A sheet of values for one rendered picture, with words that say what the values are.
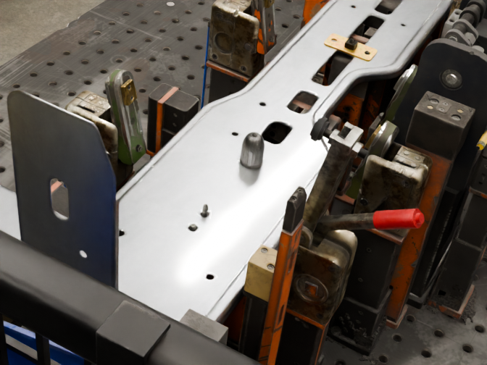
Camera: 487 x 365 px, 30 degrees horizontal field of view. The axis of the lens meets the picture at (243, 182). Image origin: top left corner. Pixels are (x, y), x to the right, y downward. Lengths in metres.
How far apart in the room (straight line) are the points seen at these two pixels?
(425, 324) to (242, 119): 0.46
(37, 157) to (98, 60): 1.11
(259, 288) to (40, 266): 0.70
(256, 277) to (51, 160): 0.32
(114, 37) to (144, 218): 0.90
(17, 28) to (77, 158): 2.52
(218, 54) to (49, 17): 1.88
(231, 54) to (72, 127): 0.76
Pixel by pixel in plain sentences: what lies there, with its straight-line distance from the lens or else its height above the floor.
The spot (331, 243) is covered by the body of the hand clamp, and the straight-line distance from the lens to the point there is 1.09.
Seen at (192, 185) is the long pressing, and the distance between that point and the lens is 1.21.
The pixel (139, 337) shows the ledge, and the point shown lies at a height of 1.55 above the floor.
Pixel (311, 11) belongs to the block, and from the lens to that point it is 1.88.
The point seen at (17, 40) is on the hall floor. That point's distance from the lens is 3.25.
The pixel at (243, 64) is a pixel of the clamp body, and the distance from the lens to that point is 1.52.
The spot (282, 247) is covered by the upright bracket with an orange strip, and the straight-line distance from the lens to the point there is 0.96.
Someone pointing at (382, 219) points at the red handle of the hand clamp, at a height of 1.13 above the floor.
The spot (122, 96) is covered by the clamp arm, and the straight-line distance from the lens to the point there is 1.21.
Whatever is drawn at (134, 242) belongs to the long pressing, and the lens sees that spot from 1.14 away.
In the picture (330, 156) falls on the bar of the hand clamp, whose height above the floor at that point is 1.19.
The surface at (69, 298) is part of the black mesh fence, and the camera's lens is 0.36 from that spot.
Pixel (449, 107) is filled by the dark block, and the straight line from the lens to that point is 1.23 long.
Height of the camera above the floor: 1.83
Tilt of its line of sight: 43 degrees down
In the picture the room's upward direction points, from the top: 8 degrees clockwise
